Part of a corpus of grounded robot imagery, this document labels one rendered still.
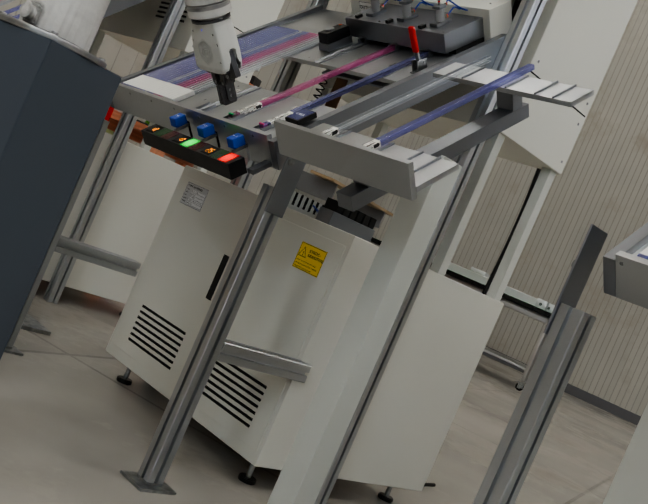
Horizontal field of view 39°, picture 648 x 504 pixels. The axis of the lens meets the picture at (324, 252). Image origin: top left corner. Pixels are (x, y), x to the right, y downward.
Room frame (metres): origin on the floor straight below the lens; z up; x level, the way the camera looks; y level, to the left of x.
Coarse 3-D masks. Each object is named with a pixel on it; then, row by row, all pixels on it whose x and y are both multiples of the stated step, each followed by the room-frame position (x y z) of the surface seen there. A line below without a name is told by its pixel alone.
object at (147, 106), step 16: (128, 96) 2.21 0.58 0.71; (144, 96) 2.14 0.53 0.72; (128, 112) 2.25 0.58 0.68; (144, 112) 2.18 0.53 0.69; (160, 112) 2.11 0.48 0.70; (176, 112) 2.05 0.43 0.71; (192, 112) 1.99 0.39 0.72; (192, 128) 2.02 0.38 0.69; (224, 128) 1.91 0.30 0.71; (240, 128) 1.86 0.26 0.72; (224, 144) 1.94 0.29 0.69; (256, 144) 1.84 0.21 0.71; (256, 160) 1.87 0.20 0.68
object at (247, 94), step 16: (192, 96) 2.14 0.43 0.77; (208, 96) 2.12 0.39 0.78; (240, 96) 2.08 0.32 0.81; (256, 96) 2.07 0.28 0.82; (288, 96) 2.03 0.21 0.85; (208, 112) 2.03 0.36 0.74; (224, 112) 2.01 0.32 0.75; (256, 112) 1.98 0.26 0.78; (272, 112) 1.97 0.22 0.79; (320, 112) 1.93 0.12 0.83; (256, 128) 1.89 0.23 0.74; (272, 128) 1.89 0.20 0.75
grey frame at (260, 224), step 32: (320, 0) 2.66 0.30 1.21; (544, 0) 2.15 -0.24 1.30; (512, 32) 2.14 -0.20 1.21; (288, 64) 2.65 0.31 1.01; (512, 64) 2.15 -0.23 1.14; (64, 224) 2.32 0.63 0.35; (256, 224) 1.78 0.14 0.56; (448, 224) 2.15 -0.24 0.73; (256, 256) 1.79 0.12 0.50; (32, 288) 2.31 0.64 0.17; (224, 288) 1.79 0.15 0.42; (416, 288) 2.14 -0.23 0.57; (224, 320) 1.78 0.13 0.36; (192, 352) 1.79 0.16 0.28; (384, 352) 2.13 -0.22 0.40; (192, 384) 1.78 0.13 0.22; (160, 448) 1.78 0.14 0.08; (160, 480) 1.79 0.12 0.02
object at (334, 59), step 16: (304, 16) 2.61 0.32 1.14; (320, 16) 2.58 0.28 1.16; (336, 16) 2.56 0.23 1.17; (352, 48) 2.28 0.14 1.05; (368, 48) 2.26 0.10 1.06; (320, 64) 2.21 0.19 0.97; (336, 64) 2.19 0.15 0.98; (368, 64) 2.15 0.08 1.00; (384, 64) 2.14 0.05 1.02; (432, 64) 2.09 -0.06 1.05; (352, 80) 2.21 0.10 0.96; (384, 80) 2.06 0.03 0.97
